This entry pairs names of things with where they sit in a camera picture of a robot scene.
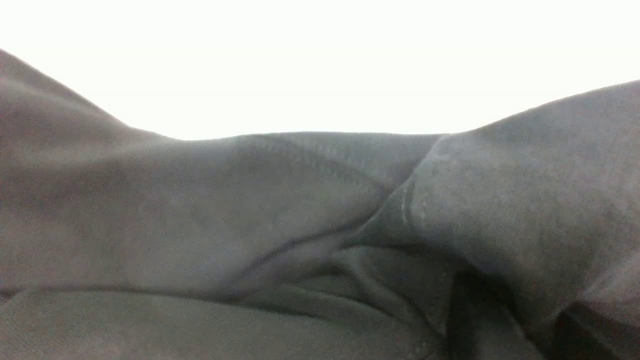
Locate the gray long sleeve shirt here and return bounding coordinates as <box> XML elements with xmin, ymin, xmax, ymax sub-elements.
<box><xmin>0</xmin><ymin>51</ymin><xmax>640</xmax><ymax>360</ymax></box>

